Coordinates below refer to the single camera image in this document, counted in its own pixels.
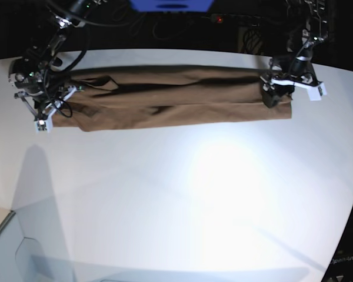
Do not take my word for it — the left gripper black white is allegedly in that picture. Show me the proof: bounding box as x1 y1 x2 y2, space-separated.
260 63 323 108

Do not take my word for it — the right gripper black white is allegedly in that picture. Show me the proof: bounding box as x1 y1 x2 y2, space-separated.
14 85 84 127

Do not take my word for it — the brown t-shirt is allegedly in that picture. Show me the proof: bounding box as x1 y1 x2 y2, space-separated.
52 65 292 132

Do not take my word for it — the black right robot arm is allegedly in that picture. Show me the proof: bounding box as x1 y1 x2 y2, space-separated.
8 1 102 132

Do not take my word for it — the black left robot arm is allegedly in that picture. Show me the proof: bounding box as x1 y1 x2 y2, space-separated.
260 1 329 108

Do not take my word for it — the blue box overhead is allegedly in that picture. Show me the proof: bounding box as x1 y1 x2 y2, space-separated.
130 0 214 12

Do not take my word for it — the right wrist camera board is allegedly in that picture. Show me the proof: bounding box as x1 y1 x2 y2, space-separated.
35 120 53 133

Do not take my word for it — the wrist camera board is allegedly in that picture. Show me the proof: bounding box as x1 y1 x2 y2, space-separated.
35 120 53 133
307 83 327 102

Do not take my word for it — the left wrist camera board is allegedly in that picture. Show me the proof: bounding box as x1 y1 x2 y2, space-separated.
307 83 327 102

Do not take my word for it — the black power strip red switch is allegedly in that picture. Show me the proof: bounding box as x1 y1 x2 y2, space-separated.
209 14 280 27

